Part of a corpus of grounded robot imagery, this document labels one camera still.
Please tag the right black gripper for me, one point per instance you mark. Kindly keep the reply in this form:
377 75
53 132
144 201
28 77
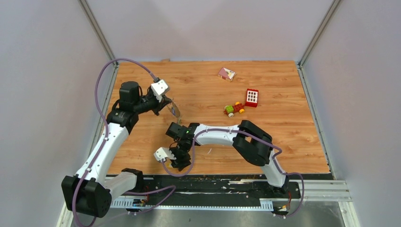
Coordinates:
178 162

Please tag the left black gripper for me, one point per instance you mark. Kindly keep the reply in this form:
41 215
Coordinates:
165 101

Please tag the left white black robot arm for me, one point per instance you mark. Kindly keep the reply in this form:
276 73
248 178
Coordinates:
88 192

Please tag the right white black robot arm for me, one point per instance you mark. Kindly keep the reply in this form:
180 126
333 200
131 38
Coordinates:
251 142

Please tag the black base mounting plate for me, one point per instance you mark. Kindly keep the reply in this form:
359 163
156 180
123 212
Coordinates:
214 190

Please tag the toy brick car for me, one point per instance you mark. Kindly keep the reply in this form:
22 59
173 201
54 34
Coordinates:
230 110

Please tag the pink picture block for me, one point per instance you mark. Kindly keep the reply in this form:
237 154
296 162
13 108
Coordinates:
226 74

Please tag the red white window brick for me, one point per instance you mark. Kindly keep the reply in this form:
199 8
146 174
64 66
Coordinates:
251 98

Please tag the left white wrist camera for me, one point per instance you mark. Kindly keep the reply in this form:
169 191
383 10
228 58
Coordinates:
159 89

